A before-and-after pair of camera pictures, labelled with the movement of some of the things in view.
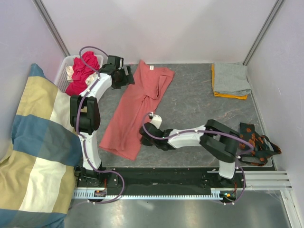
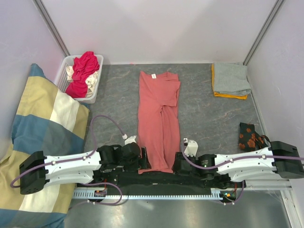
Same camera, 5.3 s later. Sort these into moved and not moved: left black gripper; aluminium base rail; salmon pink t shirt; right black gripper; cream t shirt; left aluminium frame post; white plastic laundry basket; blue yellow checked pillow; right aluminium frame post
Moved: right black gripper; salmon pink t shirt; left black gripper
Not moved: cream t shirt; left aluminium frame post; aluminium base rail; right aluminium frame post; blue yellow checked pillow; white plastic laundry basket
